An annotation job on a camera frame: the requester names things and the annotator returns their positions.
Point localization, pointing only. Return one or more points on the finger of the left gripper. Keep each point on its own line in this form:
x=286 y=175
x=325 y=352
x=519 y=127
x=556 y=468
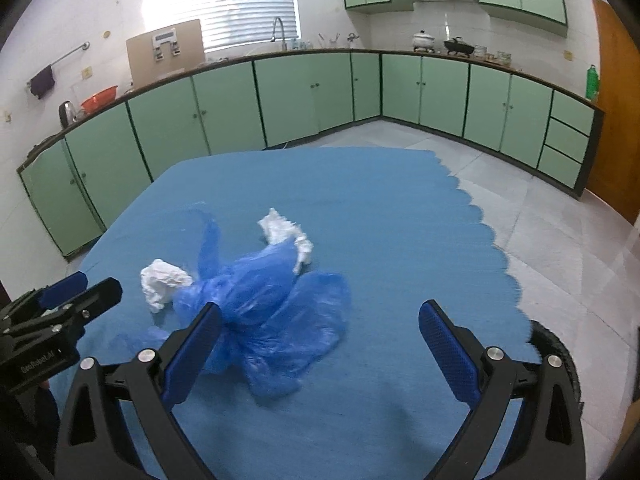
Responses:
x=88 y=305
x=63 y=291

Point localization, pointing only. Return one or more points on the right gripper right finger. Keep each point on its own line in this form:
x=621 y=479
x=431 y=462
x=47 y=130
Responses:
x=453 y=355

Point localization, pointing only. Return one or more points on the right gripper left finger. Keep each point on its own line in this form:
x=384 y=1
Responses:
x=184 y=353

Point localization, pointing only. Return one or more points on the white tissue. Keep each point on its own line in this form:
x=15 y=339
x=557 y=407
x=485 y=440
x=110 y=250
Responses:
x=159 y=281
x=278 y=229

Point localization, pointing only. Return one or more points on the black trash bin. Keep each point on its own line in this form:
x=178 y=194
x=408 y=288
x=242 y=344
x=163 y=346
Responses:
x=554 y=352

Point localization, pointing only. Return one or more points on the green lower kitchen cabinets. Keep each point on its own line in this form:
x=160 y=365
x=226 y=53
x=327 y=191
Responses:
x=82 y=179

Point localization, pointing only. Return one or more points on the blue plastic bag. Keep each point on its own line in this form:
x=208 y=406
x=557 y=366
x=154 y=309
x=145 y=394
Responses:
x=275 y=323

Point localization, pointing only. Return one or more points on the electric kettle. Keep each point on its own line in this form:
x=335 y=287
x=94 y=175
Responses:
x=66 y=114

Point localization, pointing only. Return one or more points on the orange plastic basin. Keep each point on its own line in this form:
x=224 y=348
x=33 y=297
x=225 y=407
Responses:
x=99 y=100

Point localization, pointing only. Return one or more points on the dark hanging cloth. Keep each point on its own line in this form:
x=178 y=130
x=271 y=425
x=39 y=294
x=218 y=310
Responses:
x=42 y=83

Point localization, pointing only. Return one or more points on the wooden door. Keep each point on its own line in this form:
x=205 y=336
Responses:
x=614 y=176

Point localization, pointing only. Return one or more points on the cardboard box with appliance picture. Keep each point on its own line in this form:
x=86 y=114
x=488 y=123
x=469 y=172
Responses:
x=165 y=52

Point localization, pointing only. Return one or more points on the chrome sink faucet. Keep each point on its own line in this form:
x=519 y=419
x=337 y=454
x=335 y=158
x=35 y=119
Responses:
x=278 y=33

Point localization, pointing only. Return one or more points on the green bottle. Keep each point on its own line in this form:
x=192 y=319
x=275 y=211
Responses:
x=592 y=83

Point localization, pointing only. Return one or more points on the black wok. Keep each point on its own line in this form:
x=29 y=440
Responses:
x=457 y=46

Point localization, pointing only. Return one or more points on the white cooking pot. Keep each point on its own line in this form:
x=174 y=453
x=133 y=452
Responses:
x=423 y=42

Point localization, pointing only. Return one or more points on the wall towel rail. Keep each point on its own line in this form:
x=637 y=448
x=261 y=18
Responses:
x=82 y=47

